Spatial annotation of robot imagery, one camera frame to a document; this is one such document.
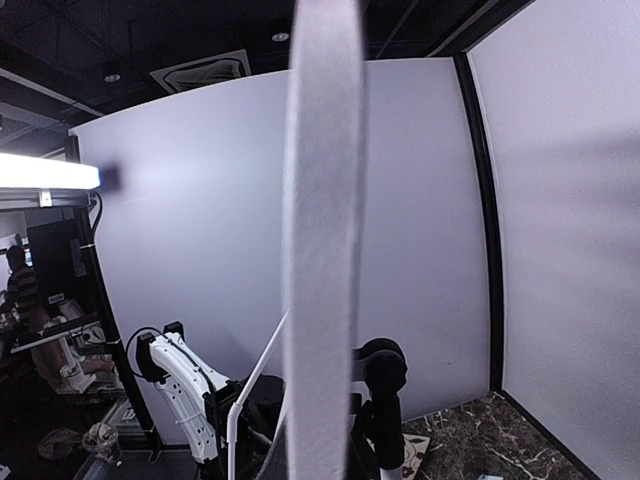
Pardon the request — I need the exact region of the bright light bar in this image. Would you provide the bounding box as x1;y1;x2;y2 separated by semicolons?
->
0;153;101;190

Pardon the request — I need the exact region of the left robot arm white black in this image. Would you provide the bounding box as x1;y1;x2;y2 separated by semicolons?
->
127;321;285;479

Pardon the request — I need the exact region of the white metronome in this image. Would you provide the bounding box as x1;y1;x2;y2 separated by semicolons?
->
478;474;504;480

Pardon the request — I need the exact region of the left black frame post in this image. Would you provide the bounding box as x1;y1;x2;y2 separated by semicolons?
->
453;53;505;392

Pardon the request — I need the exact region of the white perforated music stand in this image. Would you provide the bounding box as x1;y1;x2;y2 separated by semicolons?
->
225;0;409;480

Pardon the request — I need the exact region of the person in striped shirt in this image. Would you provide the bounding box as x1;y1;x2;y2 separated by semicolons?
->
1;245;40;325

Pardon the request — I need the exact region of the floral square ceramic plate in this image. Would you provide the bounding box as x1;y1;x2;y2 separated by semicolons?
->
376;433;431;480

